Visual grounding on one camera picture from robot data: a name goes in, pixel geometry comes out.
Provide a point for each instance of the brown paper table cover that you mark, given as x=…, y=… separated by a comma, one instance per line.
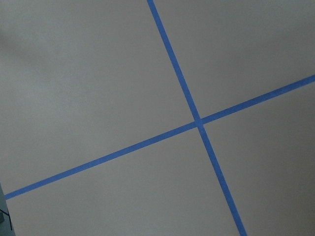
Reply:
x=82, y=79

